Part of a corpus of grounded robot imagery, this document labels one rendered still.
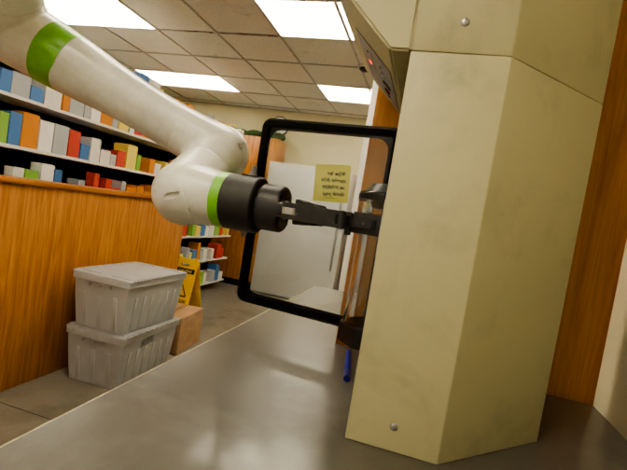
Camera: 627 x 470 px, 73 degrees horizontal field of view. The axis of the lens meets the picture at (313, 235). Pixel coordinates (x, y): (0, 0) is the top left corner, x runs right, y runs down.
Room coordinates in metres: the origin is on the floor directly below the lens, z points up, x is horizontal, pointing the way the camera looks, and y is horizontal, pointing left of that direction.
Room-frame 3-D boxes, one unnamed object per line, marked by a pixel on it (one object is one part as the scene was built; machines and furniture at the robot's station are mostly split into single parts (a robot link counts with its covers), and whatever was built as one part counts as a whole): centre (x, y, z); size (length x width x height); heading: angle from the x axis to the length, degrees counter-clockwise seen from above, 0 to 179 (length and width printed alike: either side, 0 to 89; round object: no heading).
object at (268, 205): (0.68, 0.04, 1.20); 0.09 x 0.08 x 0.07; 75
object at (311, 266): (0.87, 0.00, 1.19); 0.30 x 0.01 x 0.40; 68
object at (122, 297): (2.68, 1.09, 0.49); 0.60 x 0.42 x 0.33; 166
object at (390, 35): (0.67, -0.06, 1.46); 0.32 x 0.11 x 0.10; 166
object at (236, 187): (0.70, 0.12, 1.21); 0.09 x 0.06 x 0.12; 165
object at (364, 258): (0.64, -0.11, 1.14); 0.11 x 0.11 x 0.21
